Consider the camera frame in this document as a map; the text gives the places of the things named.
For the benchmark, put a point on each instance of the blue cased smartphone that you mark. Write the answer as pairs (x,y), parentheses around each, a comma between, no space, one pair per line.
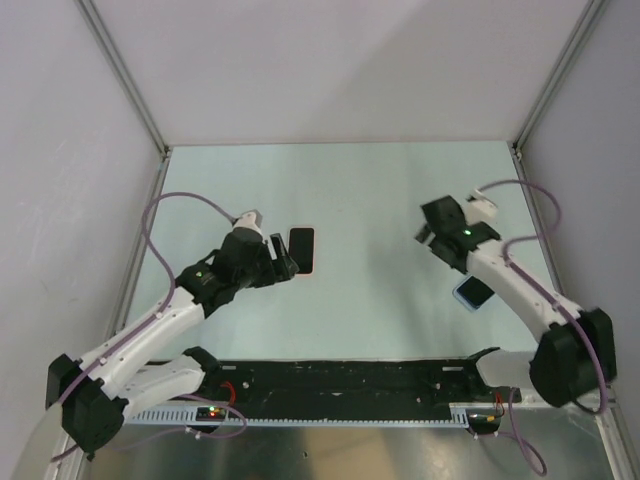
(472,293)

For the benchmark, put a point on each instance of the aluminium frame post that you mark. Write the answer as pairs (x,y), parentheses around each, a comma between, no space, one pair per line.
(568,56)
(108,47)

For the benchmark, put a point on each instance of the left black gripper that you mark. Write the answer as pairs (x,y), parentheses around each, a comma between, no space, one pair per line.
(278,270)

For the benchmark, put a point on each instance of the pink phone case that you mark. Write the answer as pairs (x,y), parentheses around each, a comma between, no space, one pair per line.
(306,250)

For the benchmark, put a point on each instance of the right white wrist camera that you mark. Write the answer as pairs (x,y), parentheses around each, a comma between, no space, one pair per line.
(479,208)

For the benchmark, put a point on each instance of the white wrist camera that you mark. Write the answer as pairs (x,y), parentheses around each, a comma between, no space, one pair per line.
(479,208)
(251,220)

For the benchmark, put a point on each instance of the black smartphone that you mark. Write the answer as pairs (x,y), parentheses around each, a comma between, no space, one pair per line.
(292,244)

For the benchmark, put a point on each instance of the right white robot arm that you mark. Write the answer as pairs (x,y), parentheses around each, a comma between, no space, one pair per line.
(575,353)

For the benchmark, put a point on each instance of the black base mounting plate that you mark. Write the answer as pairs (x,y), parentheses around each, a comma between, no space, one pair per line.
(344,391)

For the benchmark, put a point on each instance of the left aluminium frame post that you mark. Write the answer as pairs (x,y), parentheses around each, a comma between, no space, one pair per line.
(108,47)

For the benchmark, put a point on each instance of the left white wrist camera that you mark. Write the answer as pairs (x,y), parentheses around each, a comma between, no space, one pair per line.
(251,220)

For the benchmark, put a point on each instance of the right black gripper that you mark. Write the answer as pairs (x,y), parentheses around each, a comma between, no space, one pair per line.
(424,235)

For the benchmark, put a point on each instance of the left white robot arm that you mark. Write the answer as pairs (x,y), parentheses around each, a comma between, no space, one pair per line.
(106,386)

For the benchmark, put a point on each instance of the right aluminium frame post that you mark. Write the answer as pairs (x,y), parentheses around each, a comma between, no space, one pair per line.
(568,56)

